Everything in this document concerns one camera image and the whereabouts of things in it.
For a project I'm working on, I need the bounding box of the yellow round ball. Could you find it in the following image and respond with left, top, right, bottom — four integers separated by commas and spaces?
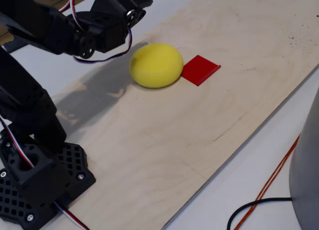
129, 43, 184, 89

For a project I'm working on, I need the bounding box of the red square plate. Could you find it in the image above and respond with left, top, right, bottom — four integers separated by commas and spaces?
180, 54, 222, 87

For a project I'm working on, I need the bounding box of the black printed clamp piece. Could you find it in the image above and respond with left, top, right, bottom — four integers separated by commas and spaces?
2, 35, 30, 52

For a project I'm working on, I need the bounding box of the light plywood board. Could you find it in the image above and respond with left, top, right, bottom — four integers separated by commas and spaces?
42, 0, 319, 230

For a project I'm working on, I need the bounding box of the thin orange wire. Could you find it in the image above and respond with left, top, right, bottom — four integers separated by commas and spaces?
233, 134, 301, 230

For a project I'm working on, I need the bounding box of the thin black cable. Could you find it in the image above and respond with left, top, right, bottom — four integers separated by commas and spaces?
226, 197, 293, 230

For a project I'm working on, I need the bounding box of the large white round ring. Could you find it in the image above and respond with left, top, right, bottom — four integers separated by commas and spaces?
289, 85, 319, 230

